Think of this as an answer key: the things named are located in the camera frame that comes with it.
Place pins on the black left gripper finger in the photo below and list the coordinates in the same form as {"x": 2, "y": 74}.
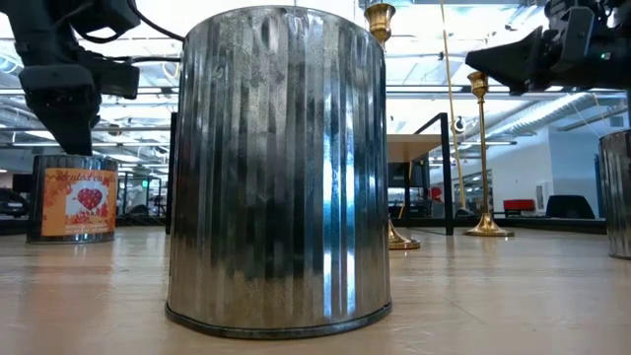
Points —
{"x": 64, "y": 108}

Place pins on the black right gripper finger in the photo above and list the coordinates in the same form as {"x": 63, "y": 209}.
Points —
{"x": 512, "y": 61}

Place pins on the short brass candlestick holder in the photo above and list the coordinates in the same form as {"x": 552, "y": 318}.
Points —
{"x": 478, "y": 84}

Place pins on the metal can orange heart label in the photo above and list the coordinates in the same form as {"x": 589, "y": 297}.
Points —
{"x": 74, "y": 207}

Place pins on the corrugated metal can orange label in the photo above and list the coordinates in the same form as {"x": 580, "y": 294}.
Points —
{"x": 618, "y": 197}

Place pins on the plain corrugated metal can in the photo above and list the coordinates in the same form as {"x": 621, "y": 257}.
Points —
{"x": 276, "y": 172}

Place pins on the black round hanging device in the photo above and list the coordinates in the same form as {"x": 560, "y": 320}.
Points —
{"x": 459, "y": 124}

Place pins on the dark low chair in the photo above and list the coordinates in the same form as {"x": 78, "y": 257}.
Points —
{"x": 12, "y": 203}

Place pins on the tall brass candlestick holder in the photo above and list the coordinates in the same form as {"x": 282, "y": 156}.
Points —
{"x": 379, "y": 20}

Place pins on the red chair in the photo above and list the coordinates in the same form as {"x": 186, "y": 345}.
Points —
{"x": 518, "y": 204}

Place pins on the black chair rounded back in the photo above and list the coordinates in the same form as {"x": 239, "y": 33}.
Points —
{"x": 569, "y": 208}

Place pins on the wooden shelf black metal frame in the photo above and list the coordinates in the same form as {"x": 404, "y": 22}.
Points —
{"x": 411, "y": 148}

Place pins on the black table edge rail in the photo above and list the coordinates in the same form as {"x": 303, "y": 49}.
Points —
{"x": 542, "y": 226}

